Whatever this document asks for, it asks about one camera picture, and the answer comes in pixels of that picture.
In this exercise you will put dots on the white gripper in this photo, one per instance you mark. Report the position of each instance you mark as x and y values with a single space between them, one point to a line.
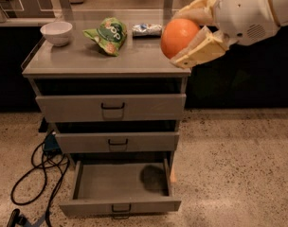
243 14

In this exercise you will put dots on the orange fruit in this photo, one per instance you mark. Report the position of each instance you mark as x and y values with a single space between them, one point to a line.
176 36

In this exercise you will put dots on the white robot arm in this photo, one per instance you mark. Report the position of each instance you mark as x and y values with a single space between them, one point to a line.
284 3

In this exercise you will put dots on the grey drawer cabinet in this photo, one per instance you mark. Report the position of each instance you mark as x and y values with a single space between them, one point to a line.
82 69

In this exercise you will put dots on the grey middle drawer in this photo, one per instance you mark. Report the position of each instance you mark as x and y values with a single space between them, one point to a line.
117 142

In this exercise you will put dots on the grey drawer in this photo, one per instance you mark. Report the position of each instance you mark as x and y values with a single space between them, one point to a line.
111 107
120 190
117 142

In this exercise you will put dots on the grey top drawer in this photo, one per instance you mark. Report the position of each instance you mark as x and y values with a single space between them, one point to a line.
111 107

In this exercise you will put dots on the grey bottom drawer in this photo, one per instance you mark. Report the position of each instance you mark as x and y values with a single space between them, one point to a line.
120 190

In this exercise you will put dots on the green chip bag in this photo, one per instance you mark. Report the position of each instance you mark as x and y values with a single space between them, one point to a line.
109 36

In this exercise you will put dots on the white ceramic bowl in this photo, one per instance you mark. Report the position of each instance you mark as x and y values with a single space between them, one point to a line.
57 33

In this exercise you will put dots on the blue power box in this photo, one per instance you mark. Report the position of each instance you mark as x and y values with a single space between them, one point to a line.
50 144

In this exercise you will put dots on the black tool on floor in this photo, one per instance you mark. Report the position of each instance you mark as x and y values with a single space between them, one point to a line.
16 219

